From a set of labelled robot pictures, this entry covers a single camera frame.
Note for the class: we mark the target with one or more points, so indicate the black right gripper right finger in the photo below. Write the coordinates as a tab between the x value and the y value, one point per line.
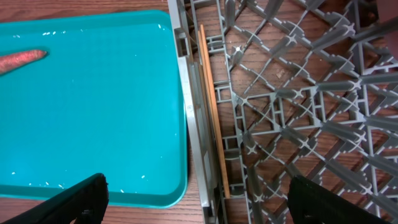
310	203

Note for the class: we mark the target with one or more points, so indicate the teal plastic tray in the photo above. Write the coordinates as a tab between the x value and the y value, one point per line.
107	98

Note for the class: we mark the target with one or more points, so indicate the light wooden chopstick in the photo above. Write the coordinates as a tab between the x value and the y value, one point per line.
214	113

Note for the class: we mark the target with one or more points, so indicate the orange carrot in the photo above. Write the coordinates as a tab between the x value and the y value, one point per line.
16	60

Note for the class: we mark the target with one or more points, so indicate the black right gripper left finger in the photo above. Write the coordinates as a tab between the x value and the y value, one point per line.
84	203

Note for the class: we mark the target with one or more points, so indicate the grey dishwasher rack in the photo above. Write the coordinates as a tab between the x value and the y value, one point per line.
302	88

